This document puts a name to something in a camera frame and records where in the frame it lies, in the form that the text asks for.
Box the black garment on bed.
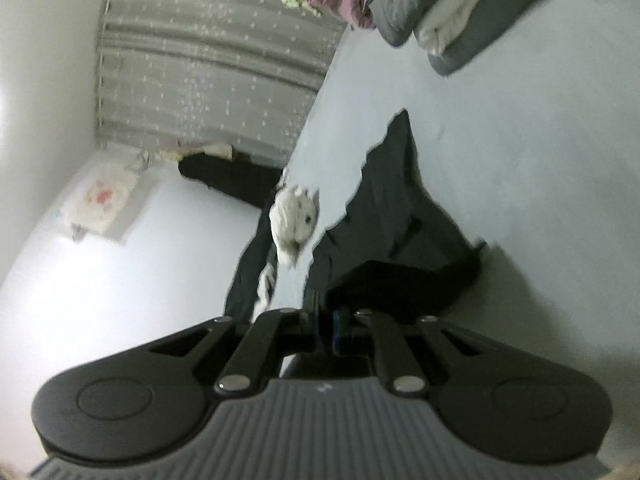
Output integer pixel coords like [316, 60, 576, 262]
[224, 206, 274, 326]

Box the white cloth by black garment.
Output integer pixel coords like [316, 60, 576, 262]
[252, 262, 278, 322]

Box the hanging black coat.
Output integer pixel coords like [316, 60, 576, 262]
[178, 153, 282, 208]

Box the black t-shirt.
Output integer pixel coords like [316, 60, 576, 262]
[278, 108, 487, 380]

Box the white plush dog toy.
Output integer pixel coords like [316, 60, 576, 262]
[269, 185, 318, 268]

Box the white wall shelf cover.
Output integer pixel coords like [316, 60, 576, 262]
[54, 160, 158, 245]

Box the folded white shirt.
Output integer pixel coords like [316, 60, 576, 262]
[413, 0, 480, 55]

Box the grey dotted curtain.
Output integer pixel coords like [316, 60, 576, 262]
[96, 0, 345, 167]

